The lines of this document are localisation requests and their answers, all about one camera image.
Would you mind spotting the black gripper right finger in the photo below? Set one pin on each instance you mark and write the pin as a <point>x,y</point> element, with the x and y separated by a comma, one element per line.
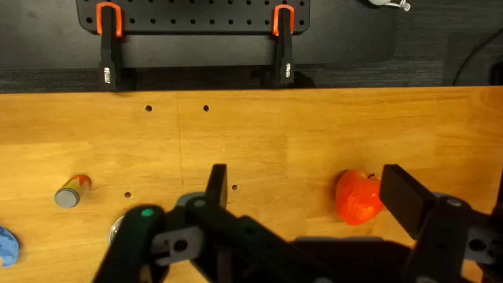
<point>406,194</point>

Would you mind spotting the white plastic object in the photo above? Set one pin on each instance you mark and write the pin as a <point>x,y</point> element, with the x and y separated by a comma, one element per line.
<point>388,4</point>

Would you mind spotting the red orange tomato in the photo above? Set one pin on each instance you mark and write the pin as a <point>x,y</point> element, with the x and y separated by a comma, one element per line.
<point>356,199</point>

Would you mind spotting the black orange bar clamp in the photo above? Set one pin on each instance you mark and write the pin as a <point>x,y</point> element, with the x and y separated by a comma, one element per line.
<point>111,58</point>
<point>285,53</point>

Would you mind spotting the blue cloth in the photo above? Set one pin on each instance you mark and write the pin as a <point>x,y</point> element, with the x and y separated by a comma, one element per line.
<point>9,249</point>

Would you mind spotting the small orange can grey cap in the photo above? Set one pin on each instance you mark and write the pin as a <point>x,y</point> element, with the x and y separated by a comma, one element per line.
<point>72,194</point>

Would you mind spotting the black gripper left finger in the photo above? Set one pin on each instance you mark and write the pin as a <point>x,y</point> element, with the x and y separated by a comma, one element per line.
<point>221,183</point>

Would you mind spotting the silver lid with knob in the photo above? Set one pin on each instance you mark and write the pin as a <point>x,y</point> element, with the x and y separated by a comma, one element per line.
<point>117,229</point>

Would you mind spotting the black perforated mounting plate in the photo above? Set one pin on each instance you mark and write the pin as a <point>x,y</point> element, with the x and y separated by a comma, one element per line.
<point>199,17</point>

